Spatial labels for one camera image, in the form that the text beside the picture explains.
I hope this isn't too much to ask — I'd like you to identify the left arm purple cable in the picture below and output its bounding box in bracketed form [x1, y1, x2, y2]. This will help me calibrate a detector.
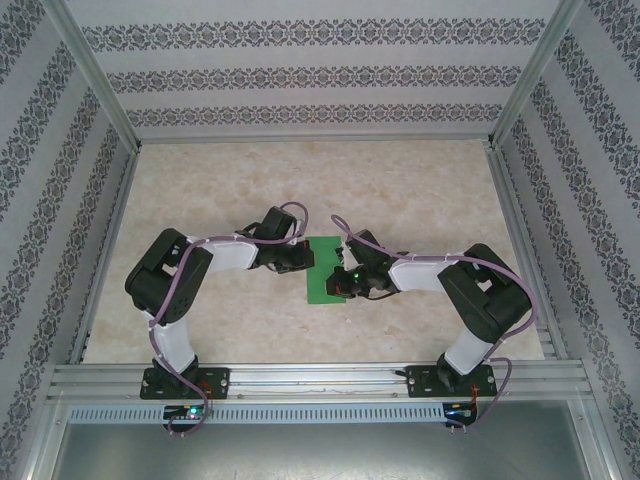
[148, 200, 311, 437]

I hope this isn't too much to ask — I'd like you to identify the slotted grey cable duct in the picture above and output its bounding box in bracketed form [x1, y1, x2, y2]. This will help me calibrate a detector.
[67, 403, 447, 425]

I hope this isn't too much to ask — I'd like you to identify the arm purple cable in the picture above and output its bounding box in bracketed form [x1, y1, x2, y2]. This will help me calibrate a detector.
[330, 214, 540, 435]
[148, 200, 311, 437]

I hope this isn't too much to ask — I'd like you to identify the aluminium side rail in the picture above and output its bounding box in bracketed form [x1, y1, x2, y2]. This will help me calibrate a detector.
[487, 147, 570, 362]
[68, 148, 142, 364]

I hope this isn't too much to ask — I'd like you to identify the controller board green light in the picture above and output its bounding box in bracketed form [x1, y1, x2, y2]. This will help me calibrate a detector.
[164, 404, 207, 422]

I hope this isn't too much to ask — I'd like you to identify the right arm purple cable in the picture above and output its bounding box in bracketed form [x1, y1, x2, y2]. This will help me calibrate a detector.
[330, 214, 540, 435]

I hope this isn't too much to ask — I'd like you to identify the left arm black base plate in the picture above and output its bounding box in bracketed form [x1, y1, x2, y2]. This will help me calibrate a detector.
[141, 367, 231, 401]

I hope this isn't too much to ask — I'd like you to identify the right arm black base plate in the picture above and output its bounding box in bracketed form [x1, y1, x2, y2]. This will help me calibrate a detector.
[407, 364, 499, 400]

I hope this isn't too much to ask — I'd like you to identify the green paper sheet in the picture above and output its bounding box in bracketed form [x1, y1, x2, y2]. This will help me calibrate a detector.
[305, 234, 351, 305]

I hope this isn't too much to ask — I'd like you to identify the aluminium frame post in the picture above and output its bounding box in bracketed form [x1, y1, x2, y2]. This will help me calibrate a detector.
[42, 0, 142, 152]
[485, 0, 585, 150]

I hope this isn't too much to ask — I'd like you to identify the aluminium back rail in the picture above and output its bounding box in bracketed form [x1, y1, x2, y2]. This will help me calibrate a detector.
[135, 131, 495, 147]

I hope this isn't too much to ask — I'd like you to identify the controller board blue light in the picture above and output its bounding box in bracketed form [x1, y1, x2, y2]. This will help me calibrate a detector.
[446, 402, 479, 422]

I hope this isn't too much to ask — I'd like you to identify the aluminium mounting rail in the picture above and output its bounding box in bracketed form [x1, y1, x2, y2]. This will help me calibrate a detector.
[47, 363, 594, 402]

